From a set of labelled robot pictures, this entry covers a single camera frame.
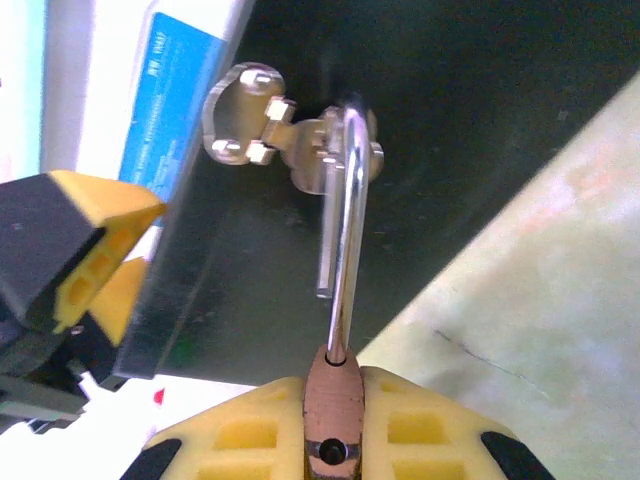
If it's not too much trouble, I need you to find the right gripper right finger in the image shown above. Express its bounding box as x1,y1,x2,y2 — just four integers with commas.
358,365,557,480

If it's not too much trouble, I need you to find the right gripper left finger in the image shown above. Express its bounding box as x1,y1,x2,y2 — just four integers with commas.
118,375,307,480

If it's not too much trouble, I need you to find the copper padlock with chrome shackle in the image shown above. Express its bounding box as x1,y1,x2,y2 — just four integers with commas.
302,104,375,480

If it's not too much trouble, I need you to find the storage box with blue lid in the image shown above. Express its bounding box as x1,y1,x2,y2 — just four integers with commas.
0,0,259,264

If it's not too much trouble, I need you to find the silver metal hasp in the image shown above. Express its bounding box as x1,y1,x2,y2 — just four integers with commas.
201,61,386,194

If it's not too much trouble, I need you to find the starry night tin box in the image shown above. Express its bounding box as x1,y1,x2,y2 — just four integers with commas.
112,0,640,387

